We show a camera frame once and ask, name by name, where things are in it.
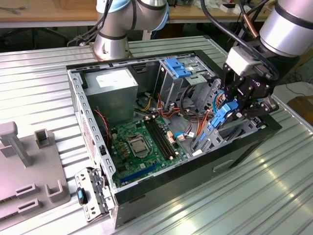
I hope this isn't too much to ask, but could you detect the thin black cable bundle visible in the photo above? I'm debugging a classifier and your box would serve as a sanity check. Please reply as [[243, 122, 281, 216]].
[[67, 0, 115, 47]]

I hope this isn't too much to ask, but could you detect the black RAM slot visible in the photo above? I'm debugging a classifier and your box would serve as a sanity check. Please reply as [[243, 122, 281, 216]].
[[150, 118, 177, 158], [144, 119, 172, 160], [153, 117, 180, 156], [147, 119, 174, 159]]

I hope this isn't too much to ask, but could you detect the orange wire bundle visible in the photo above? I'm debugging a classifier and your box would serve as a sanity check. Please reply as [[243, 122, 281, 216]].
[[156, 94, 212, 143]]

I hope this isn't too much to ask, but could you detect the grey metal slot bracket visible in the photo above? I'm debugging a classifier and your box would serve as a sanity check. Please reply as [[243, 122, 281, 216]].
[[74, 166, 115, 224]]

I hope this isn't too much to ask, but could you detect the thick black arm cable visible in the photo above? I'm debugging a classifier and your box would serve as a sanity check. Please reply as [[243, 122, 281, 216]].
[[200, 0, 281, 81]]

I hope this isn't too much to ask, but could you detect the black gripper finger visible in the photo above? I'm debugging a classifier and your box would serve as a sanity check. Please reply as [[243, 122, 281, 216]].
[[233, 95, 279, 121], [223, 63, 243, 103]]

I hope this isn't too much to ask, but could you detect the blue data wire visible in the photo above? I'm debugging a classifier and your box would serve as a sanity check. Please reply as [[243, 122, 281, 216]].
[[211, 92, 224, 116]]

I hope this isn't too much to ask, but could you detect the grey optical drive cage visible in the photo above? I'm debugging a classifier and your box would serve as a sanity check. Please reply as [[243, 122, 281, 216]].
[[157, 55, 216, 111]]

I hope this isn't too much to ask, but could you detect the grey parts rack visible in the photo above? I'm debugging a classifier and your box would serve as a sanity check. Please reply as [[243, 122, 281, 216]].
[[0, 121, 71, 221]]

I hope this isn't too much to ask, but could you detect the red black fan wire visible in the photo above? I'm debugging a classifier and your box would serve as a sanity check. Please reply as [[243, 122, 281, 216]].
[[94, 109, 110, 148]]

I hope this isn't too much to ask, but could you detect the square brown base plate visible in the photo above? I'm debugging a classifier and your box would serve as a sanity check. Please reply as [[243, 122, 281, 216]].
[[88, 42, 134, 62]]

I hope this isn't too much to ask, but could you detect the long wooden desk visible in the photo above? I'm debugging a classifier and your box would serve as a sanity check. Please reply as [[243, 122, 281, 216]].
[[0, 0, 279, 29]]

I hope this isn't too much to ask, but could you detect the grey power supply unit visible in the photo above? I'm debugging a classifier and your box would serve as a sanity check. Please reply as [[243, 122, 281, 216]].
[[83, 67, 139, 127]]

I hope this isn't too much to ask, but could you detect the CPU socket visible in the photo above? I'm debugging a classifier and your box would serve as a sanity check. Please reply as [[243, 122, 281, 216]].
[[126, 135, 151, 159]]

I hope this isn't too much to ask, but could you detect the black open PC case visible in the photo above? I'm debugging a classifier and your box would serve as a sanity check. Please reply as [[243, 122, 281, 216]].
[[66, 48, 283, 230]]

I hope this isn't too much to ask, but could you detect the copper cable sleeve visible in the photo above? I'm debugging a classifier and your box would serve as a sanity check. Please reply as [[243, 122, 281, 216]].
[[242, 12, 260, 40]]

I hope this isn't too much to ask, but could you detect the small white box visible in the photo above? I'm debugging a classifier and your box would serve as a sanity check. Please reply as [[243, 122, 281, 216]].
[[219, 2, 237, 13]]

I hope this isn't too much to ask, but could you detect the green motherboard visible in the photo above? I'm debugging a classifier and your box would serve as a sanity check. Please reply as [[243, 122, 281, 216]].
[[109, 115, 189, 188]]

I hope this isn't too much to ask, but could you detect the blue plastic drive latch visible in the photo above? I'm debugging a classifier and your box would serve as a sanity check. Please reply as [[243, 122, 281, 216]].
[[164, 57, 194, 78]]

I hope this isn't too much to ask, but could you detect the yellow black wire bundle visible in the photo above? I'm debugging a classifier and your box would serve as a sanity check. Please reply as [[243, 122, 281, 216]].
[[136, 92, 154, 112]]

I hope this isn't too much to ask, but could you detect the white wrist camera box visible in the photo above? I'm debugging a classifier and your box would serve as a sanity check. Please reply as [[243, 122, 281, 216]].
[[226, 46, 260, 76]]

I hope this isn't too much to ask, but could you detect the black blue latch tab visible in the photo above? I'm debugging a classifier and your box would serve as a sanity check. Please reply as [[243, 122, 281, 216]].
[[76, 187, 88, 205]]

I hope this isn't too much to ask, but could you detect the grey metal disk bay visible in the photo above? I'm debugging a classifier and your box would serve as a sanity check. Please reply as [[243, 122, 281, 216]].
[[190, 78, 268, 157]]

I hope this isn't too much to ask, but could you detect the brown cardboard box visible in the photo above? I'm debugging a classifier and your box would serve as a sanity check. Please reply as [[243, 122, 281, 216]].
[[297, 48, 313, 70], [287, 95, 313, 123]]

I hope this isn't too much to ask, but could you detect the blue expansion slot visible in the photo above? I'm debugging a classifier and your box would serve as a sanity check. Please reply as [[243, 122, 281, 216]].
[[119, 163, 158, 184]]

